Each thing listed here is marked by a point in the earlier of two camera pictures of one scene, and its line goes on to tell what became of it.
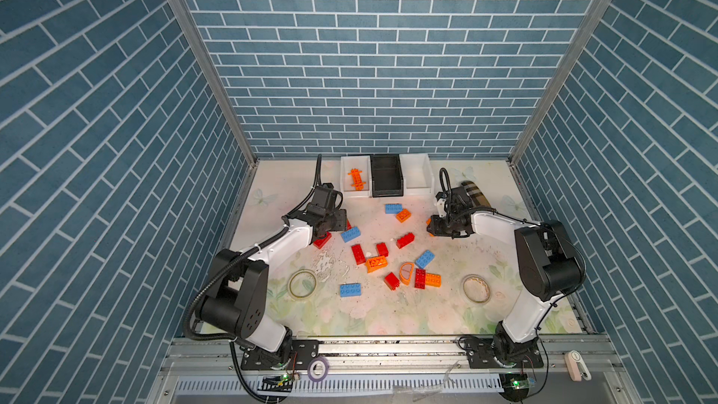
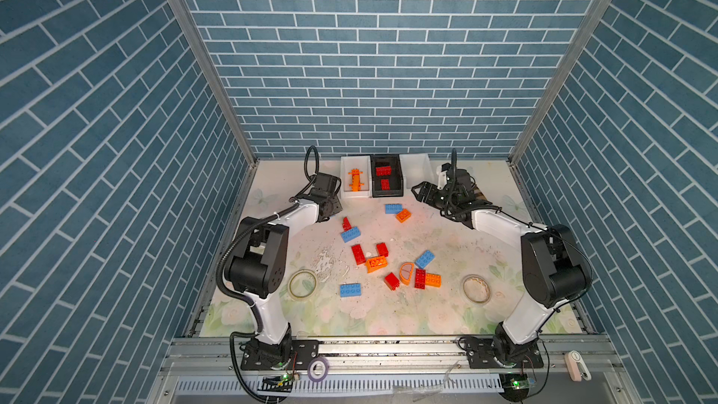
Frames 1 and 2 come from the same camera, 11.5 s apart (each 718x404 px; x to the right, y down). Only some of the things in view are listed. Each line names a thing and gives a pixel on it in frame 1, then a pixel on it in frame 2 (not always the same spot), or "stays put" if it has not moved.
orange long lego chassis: x=358 y=181 stays put
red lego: x=322 y=240 to x=382 y=171
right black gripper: x=434 y=227 to x=426 y=187
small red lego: x=381 y=250 stays put
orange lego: x=434 y=280 stays put
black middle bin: x=387 y=176 stays put
